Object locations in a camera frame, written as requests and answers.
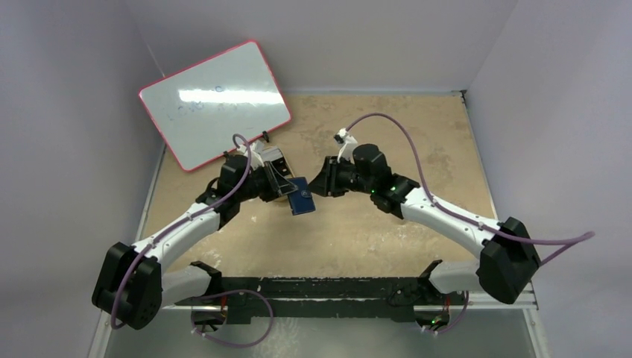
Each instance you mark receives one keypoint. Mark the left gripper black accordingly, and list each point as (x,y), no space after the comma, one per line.
(282,186)

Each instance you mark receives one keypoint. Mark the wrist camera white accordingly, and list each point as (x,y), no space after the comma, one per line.
(347,143)
(260,153)

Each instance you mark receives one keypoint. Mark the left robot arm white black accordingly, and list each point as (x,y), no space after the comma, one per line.
(219,203)

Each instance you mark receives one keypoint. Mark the beige oval card tray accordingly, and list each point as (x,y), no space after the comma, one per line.
(282,166)

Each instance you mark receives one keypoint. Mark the blue leather card holder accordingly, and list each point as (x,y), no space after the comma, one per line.
(301,200)

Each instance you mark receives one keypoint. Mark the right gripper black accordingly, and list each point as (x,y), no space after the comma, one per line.
(332,175)

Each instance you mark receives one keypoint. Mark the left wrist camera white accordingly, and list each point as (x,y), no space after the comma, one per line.
(260,153)

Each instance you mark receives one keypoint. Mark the aluminium rail frame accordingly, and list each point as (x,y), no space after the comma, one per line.
(523,296)

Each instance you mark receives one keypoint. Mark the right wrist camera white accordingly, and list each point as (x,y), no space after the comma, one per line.
(347,143)

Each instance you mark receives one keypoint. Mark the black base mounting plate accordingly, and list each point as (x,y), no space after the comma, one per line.
(399,299)

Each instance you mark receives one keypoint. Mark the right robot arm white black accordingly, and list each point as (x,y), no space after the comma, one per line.
(506,259)

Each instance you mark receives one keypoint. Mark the whiteboard with pink frame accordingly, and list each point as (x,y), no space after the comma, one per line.
(197,110)

